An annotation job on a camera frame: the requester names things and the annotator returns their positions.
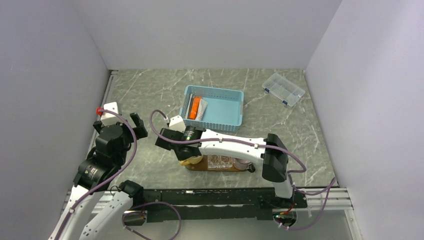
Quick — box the yellow ceramic mug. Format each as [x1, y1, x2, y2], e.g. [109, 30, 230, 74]
[179, 155, 203, 166]

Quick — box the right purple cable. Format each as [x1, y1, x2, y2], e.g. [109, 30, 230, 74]
[149, 109, 337, 232]

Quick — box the brown wooden oval tray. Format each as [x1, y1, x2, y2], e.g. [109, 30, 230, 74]
[183, 155, 245, 172]

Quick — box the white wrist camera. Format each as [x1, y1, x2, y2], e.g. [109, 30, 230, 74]
[168, 115, 186, 133]
[95, 102, 122, 126]

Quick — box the light blue plastic basket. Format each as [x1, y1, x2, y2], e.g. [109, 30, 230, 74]
[179, 85, 244, 133]

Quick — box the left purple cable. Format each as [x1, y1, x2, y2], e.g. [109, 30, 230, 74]
[56, 108, 138, 240]

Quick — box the clear acrylic toothbrush holder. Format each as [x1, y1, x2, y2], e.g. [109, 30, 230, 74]
[207, 155, 233, 170]

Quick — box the purple cable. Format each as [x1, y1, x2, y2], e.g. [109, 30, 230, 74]
[56, 108, 138, 240]
[149, 109, 337, 232]

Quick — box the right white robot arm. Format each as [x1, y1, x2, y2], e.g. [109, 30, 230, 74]
[155, 126, 295, 208]

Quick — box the purple ceramic mug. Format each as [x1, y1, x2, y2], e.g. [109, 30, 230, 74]
[232, 158, 256, 173]

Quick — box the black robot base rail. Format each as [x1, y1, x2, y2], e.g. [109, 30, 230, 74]
[129, 187, 308, 223]

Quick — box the orange capped toothpaste tube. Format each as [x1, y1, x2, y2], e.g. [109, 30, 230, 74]
[188, 96, 202, 120]

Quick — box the clear plastic compartment box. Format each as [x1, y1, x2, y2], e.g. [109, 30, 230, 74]
[262, 73, 306, 107]

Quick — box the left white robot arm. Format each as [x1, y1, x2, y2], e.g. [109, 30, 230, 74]
[49, 109, 148, 240]

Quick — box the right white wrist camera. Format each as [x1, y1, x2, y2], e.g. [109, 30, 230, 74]
[168, 115, 186, 133]

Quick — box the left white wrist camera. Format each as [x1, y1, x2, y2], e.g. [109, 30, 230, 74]
[95, 102, 122, 126]

